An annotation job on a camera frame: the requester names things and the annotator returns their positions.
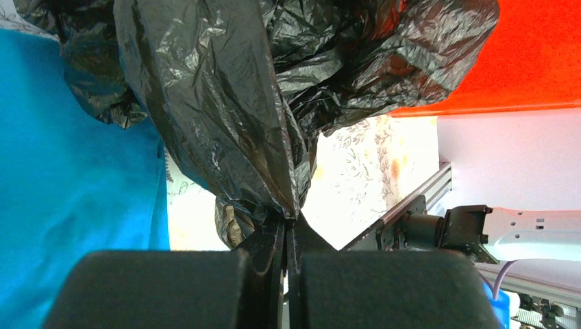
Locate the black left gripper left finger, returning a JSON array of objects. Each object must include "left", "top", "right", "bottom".
[{"left": 43, "top": 222, "right": 284, "bottom": 328}]

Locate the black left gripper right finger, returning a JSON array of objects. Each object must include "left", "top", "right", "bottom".
[{"left": 286, "top": 218, "right": 500, "bottom": 328}]

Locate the black plastic trash bag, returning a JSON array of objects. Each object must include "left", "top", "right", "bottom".
[{"left": 15, "top": 1, "right": 500, "bottom": 248}]

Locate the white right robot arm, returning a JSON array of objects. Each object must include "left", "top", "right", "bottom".
[{"left": 403, "top": 205, "right": 580, "bottom": 264}]

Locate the orange plastic trash bin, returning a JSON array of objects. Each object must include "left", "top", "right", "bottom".
[{"left": 392, "top": 1, "right": 580, "bottom": 117}]

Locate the floral patterned table mat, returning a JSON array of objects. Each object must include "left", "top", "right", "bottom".
[{"left": 166, "top": 115, "right": 439, "bottom": 250}]

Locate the bright blue folded cloth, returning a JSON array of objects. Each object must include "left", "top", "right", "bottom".
[{"left": 1, "top": 30, "right": 169, "bottom": 328}]

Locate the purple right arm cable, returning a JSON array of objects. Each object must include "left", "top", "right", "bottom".
[{"left": 481, "top": 259, "right": 519, "bottom": 302}]

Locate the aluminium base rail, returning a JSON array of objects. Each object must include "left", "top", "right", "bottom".
[{"left": 340, "top": 162, "right": 581, "bottom": 329}]

